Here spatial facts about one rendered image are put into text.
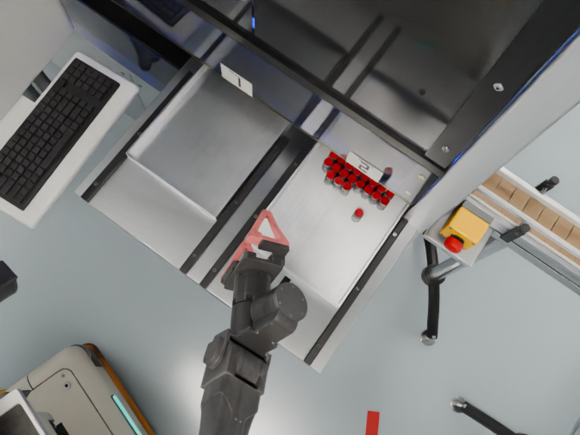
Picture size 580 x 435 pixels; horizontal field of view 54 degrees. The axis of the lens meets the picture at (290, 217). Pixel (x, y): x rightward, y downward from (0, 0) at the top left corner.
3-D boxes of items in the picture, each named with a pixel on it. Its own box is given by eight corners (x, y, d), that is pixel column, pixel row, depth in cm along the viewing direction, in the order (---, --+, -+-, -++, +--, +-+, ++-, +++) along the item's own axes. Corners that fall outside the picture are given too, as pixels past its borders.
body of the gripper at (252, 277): (285, 256, 87) (283, 299, 83) (261, 286, 95) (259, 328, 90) (244, 247, 85) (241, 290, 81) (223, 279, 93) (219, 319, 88)
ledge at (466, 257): (451, 192, 139) (454, 189, 137) (497, 222, 137) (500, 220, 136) (422, 236, 135) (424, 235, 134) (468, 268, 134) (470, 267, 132)
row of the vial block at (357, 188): (324, 162, 137) (327, 155, 132) (387, 204, 135) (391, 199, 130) (319, 169, 136) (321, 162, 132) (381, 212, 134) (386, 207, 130)
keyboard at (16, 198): (77, 59, 149) (73, 53, 146) (121, 85, 147) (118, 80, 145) (-23, 182, 139) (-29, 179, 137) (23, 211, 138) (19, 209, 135)
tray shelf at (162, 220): (201, 49, 145) (200, 45, 143) (431, 205, 138) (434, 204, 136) (75, 194, 134) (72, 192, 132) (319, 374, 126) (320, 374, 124)
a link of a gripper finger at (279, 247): (291, 208, 91) (290, 257, 85) (274, 231, 96) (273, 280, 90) (251, 197, 89) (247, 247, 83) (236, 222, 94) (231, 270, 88)
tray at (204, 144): (216, 55, 143) (215, 47, 139) (301, 113, 140) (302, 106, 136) (129, 158, 135) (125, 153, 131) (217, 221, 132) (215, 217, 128)
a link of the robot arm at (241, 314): (220, 347, 82) (252, 357, 85) (249, 330, 78) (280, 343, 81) (224, 304, 87) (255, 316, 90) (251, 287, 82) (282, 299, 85)
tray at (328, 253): (328, 131, 139) (329, 125, 136) (417, 192, 136) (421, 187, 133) (244, 241, 131) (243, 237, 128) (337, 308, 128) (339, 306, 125)
